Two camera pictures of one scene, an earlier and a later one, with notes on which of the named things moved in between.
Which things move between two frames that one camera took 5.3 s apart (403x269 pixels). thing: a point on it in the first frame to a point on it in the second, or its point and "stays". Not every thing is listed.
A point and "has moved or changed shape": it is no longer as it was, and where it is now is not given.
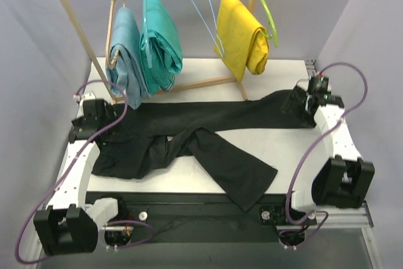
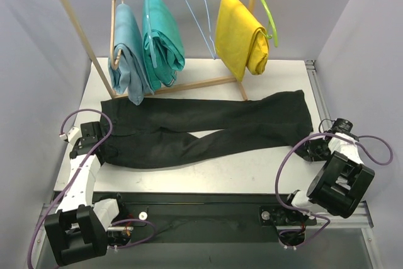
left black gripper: x=87 y=121 to x=95 y=128
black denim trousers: x=131 y=143 has moved or changed shape
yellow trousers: x=240 y=42 stays
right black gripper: x=298 y=103 to x=312 y=148
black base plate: x=202 y=217 stays
